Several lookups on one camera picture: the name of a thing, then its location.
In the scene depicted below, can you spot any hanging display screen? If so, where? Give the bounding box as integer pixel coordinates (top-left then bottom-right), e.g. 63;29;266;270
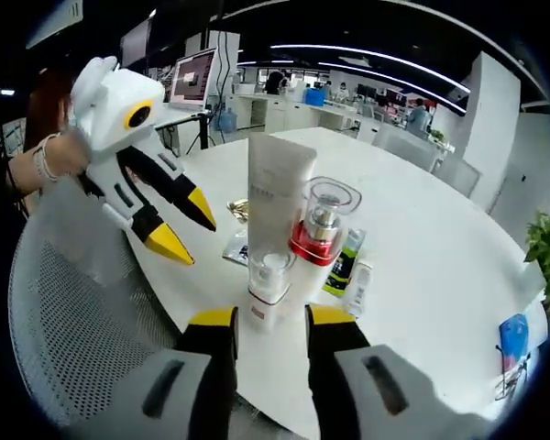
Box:
118;20;155;70

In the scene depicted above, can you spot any white wristwatch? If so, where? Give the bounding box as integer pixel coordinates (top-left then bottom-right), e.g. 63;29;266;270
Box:
31;132;61;183

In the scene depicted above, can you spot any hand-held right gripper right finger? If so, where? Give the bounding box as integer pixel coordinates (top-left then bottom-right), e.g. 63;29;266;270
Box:
304;302;487;440

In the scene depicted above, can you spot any blue plastic bag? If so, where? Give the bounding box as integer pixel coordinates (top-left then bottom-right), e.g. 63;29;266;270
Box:
499;313;532;373

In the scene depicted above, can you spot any person's left hand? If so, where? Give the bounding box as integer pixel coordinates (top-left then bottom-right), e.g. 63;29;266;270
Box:
57;126;94;179

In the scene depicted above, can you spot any white laptop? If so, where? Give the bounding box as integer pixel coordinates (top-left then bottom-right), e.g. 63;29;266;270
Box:
167;49;220;112

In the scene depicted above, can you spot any green black skincare sachet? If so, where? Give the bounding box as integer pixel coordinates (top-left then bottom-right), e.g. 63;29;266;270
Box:
321;227;369;297

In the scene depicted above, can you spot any white mesh office chair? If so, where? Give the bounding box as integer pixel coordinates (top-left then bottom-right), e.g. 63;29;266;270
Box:
8;178;239;440

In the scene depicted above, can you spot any clear skincare sachet blue square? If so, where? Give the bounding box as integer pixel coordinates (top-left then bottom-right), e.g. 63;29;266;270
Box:
220;228;252;268

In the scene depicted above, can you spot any blue water jug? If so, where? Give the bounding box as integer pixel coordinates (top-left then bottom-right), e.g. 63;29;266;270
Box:
217;107;238;135

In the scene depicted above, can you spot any white skincare bottle red collar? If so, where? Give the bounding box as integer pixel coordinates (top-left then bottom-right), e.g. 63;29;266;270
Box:
287;176;363;297

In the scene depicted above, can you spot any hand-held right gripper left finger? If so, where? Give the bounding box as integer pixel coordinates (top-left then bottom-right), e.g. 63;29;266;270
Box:
95;305;239;440

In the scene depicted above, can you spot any slim white skincare tube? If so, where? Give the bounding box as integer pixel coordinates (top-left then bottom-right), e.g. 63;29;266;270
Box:
343;259;376;318

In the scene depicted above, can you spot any white ceiling air conditioner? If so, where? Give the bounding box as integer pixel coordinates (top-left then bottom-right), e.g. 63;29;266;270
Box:
25;0;84;50

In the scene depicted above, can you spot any large white skincare tube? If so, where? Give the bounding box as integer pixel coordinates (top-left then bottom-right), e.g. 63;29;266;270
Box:
246;132;318;271

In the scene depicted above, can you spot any gold foil skincare sachet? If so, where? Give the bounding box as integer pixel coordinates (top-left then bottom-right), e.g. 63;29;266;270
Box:
225;196;251;225

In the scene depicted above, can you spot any grey chair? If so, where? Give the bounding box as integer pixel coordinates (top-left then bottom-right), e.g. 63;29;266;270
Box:
370;123;441;173

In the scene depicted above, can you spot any long white workbench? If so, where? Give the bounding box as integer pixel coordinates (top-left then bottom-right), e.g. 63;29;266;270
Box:
231;91;363;134

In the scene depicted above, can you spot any black laptop stand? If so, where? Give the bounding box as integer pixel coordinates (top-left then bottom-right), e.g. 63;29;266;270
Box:
155;107;213;153

